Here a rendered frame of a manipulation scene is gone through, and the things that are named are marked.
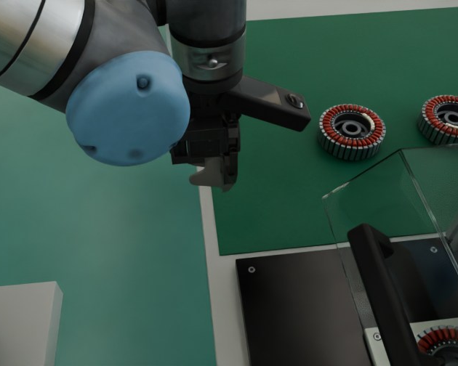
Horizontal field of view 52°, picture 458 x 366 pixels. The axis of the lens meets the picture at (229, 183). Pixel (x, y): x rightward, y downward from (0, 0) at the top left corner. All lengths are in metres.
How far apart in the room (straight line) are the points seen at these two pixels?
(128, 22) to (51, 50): 0.06
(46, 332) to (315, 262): 0.37
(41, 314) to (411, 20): 0.97
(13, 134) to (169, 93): 1.84
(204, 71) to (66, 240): 1.28
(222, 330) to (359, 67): 0.62
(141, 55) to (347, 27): 0.89
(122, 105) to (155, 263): 1.31
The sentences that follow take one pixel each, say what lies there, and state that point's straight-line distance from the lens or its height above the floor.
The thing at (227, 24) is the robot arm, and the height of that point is 1.11.
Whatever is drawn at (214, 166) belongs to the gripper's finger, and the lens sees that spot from 0.59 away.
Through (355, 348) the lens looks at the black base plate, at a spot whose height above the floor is 0.77.
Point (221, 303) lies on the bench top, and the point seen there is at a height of 0.75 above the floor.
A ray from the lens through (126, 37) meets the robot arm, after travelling 0.30.
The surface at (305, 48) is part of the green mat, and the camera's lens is 1.06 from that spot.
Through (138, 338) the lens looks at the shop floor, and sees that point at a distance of 1.47.
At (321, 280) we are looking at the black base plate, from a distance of 0.66.
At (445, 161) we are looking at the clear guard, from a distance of 0.41.
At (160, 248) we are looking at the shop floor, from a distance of 1.59.
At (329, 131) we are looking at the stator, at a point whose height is 0.79.
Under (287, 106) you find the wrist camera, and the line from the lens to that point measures 0.54.
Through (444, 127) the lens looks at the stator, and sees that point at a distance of 0.88.
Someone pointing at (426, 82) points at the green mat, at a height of 0.75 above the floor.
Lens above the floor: 1.34
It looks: 50 degrees down
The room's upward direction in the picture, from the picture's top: straight up
